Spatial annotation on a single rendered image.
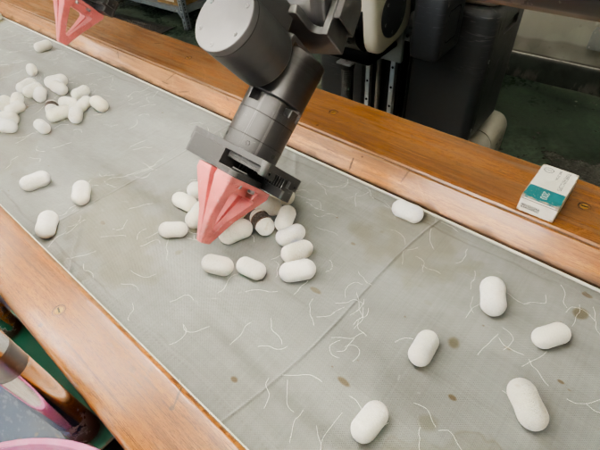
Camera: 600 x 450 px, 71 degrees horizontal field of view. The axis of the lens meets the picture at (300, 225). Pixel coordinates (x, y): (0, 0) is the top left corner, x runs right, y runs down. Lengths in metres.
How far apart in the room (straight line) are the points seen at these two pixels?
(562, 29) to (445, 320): 2.10
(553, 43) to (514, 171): 1.93
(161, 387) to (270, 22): 0.29
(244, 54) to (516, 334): 0.32
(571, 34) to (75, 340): 2.29
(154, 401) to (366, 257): 0.23
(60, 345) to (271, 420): 0.19
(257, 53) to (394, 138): 0.24
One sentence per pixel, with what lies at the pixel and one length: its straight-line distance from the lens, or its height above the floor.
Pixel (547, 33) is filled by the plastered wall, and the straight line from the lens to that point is 2.42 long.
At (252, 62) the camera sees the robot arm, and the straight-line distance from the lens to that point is 0.36.
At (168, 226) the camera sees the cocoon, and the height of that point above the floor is 0.76.
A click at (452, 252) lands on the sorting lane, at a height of 0.74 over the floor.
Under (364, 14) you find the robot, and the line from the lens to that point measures 0.99.
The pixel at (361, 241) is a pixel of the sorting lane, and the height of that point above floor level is 0.74.
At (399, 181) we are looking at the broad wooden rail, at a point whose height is 0.75.
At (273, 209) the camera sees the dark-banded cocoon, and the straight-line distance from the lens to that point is 0.46.
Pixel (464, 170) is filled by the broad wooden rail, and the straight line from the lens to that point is 0.51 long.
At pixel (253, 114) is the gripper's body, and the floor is 0.87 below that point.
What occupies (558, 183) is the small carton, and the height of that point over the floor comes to 0.78.
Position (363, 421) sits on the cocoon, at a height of 0.76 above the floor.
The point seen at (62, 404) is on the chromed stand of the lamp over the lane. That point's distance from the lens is 0.37.
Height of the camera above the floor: 1.07
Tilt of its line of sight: 46 degrees down
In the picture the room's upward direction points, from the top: 5 degrees counter-clockwise
